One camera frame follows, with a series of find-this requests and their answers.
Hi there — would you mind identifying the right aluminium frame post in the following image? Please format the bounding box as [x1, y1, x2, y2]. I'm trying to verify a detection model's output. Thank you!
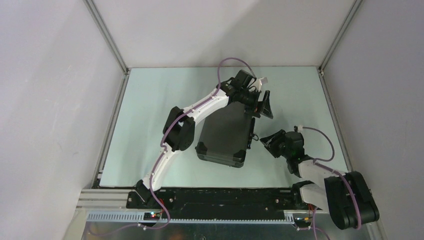
[318, 0, 364, 76]

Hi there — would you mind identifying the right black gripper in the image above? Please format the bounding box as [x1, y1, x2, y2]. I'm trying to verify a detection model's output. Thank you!
[259, 129, 291, 159]

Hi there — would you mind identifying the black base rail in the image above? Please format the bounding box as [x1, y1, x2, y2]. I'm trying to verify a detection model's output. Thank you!
[126, 187, 309, 220]

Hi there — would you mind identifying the aluminium frame post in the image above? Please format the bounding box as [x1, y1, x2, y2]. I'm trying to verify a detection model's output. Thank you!
[318, 0, 364, 76]
[83, 0, 129, 75]

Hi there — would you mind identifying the left aluminium frame post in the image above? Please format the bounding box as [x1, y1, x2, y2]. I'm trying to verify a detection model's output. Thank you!
[83, 0, 129, 75]

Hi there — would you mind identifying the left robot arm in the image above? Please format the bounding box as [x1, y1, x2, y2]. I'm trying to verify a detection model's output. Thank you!
[135, 70, 274, 208]

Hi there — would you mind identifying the grey cable duct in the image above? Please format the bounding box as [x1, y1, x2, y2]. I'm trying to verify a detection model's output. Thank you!
[86, 211, 295, 224]

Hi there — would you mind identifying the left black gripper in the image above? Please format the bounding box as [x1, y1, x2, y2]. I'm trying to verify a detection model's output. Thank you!
[237, 88, 272, 119]

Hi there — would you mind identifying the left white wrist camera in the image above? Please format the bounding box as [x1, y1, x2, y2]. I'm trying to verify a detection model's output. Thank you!
[252, 77, 268, 92]

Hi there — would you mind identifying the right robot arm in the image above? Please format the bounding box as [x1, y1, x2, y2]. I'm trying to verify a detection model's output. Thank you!
[260, 126, 380, 230]

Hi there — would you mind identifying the black poker case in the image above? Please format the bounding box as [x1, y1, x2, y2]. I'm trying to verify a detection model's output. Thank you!
[195, 102, 255, 168]

